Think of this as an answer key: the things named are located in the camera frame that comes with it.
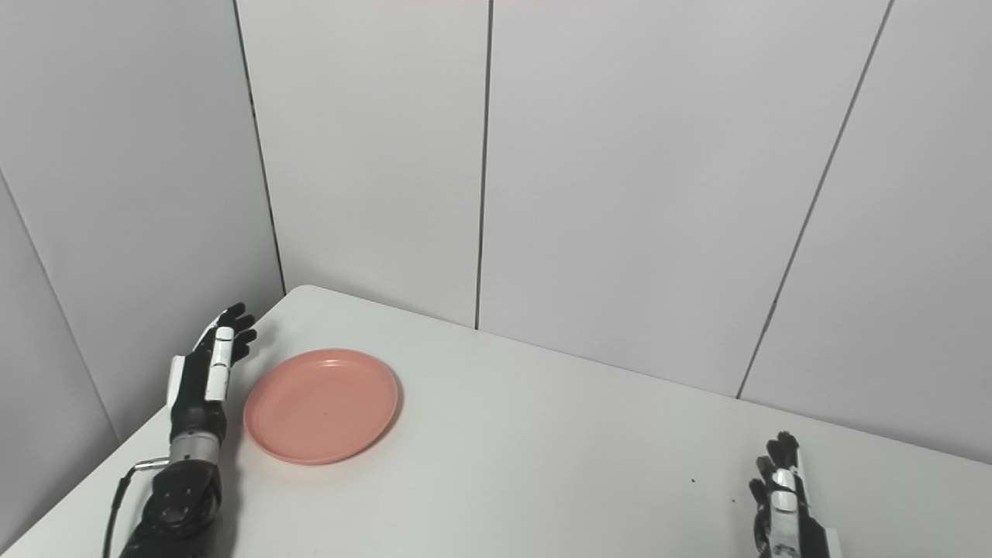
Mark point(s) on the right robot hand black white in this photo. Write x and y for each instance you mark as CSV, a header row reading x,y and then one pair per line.
x,y
790,511

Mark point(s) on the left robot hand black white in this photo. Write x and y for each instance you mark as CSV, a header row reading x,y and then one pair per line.
x,y
203,380

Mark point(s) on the pink plate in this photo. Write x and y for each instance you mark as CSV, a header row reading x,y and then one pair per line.
x,y
322,405

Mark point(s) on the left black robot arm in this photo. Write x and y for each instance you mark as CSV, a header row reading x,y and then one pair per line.
x,y
174,496

